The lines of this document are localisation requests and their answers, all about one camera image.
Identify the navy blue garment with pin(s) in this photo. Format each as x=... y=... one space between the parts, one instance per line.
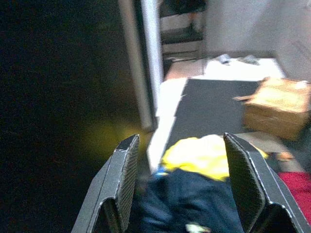
x=182 y=201

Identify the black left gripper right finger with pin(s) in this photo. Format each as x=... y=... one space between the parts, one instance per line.
x=252 y=194

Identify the small grey object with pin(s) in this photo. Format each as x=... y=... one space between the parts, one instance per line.
x=251 y=60
x=224 y=59

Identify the red garment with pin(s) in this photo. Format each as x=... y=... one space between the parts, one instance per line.
x=298 y=189

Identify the storage shelf rack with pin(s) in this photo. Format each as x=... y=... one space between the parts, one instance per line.
x=179 y=36

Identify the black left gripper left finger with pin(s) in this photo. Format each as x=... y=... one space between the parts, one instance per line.
x=114 y=184

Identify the white door frame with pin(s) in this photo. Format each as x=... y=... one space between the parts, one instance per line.
x=145 y=72

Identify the dark grey floor mat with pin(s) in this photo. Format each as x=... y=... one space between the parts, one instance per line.
x=209 y=109

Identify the yellow garment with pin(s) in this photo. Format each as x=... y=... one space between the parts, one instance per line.
x=194 y=157

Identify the brown cardboard box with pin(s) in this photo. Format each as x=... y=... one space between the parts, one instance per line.
x=277 y=109

